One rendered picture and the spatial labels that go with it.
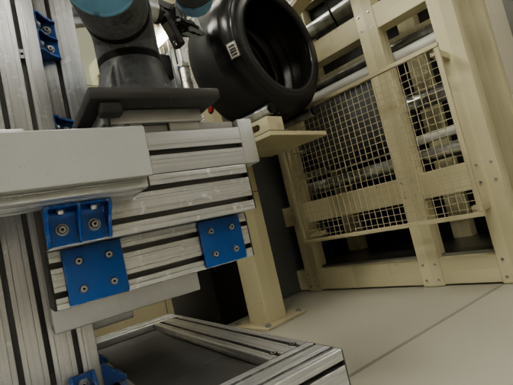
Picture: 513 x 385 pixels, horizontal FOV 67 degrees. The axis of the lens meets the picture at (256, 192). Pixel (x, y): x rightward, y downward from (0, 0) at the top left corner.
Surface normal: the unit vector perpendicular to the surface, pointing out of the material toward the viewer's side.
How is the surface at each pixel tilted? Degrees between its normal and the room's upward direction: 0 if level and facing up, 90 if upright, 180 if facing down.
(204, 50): 91
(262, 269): 90
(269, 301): 90
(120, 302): 90
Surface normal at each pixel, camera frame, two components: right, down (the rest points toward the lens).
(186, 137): 0.53, -0.19
